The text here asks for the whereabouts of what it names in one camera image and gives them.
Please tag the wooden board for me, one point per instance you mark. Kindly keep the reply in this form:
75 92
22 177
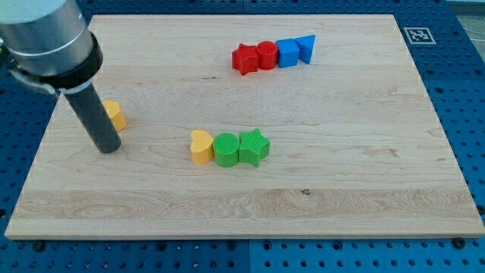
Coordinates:
357 150

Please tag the green star block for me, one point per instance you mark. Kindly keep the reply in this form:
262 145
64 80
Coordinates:
253 147

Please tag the red star block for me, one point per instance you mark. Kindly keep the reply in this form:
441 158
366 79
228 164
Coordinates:
245 59

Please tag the blue triangle block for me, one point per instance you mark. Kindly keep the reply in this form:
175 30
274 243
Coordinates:
306 47

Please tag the green cylinder block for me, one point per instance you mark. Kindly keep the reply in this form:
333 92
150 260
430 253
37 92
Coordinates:
226 150

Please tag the red cylinder block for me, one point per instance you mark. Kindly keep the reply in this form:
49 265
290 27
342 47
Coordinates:
267 52

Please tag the white fiducial marker tag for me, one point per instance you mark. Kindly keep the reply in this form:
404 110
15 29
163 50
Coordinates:
419 36

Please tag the yellow pentagon block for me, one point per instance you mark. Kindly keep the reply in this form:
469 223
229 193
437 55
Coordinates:
115 114

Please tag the yellow heart block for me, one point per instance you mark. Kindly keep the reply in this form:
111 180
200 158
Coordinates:
201 147

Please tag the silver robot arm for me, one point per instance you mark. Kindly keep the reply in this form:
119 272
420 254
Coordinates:
49 45

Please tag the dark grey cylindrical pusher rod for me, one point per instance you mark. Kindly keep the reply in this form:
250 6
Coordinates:
91 112

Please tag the blue cube block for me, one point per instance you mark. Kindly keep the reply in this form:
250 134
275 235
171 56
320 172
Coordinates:
288 53

